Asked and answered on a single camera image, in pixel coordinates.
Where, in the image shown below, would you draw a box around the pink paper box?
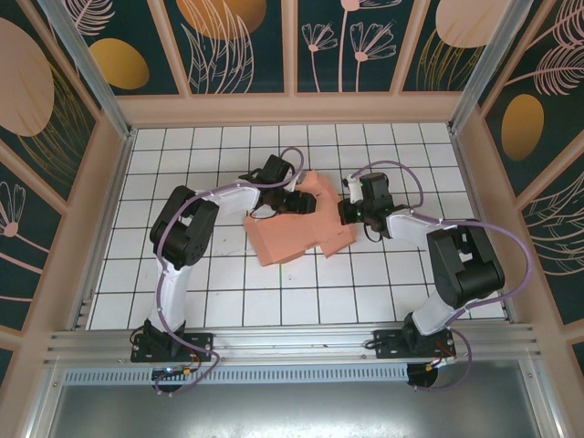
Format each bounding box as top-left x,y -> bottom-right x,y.
243,169 -> 358,268

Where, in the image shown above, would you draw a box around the grey metal sheet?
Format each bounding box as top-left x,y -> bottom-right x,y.
26,360 -> 563,438

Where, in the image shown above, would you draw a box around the small circuit board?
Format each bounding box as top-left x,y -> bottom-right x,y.
152,364 -> 203,381

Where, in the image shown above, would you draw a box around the aluminium side rail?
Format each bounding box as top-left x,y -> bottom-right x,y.
68,129 -> 139,330
448,129 -> 522,326

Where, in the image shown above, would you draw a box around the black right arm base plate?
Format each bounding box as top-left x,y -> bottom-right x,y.
372,328 -> 457,361

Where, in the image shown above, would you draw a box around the aluminium frame rail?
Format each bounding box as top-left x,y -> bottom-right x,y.
43,322 -> 545,367

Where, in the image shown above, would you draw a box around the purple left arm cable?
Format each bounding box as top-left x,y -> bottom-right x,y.
152,146 -> 306,398

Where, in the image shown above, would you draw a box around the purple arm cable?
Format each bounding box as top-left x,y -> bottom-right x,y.
152,146 -> 306,398
355,160 -> 536,393

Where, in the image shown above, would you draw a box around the grey slotted cable duct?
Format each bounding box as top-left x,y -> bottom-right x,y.
63,363 -> 411,385

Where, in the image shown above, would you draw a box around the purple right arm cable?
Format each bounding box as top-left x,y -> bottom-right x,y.
355,160 -> 536,393

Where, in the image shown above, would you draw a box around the aluminium corner post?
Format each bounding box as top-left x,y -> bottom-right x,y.
445,0 -> 548,134
36,0 -> 139,141

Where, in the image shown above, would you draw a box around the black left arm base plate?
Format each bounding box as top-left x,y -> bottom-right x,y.
130,331 -> 215,364

